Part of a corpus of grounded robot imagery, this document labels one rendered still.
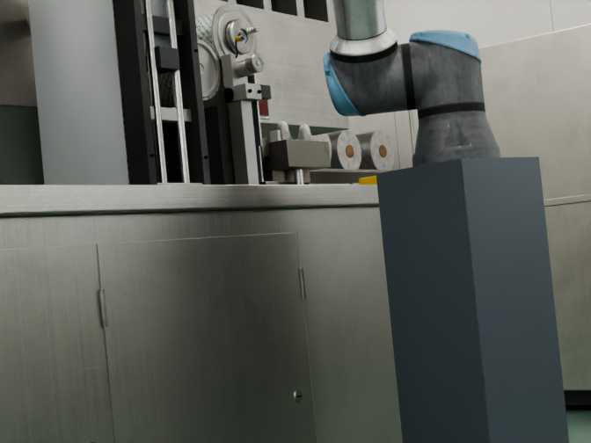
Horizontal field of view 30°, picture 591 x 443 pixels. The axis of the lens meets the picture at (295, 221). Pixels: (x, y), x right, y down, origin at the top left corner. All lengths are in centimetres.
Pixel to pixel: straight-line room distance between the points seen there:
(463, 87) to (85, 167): 75
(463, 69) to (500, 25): 523
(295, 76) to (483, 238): 140
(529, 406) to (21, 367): 83
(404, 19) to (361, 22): 562
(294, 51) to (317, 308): 122
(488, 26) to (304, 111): 414
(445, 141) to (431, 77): 11
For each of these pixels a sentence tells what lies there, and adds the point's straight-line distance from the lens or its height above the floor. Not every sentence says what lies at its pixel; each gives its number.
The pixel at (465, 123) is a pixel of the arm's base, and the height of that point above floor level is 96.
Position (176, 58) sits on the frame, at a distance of 203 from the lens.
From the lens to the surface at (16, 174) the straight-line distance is 233.
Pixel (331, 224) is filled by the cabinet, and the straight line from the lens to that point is 211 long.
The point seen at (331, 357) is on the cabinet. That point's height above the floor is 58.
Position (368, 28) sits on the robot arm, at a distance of 185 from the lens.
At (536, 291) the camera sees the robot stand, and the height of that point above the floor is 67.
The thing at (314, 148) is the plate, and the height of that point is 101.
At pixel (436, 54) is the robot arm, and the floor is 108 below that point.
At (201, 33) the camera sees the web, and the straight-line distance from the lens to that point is 236.
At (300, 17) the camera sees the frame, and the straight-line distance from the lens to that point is 317.
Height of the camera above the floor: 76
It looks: 2 degrees up
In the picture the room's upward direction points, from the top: 6 degrees counter-clockwise
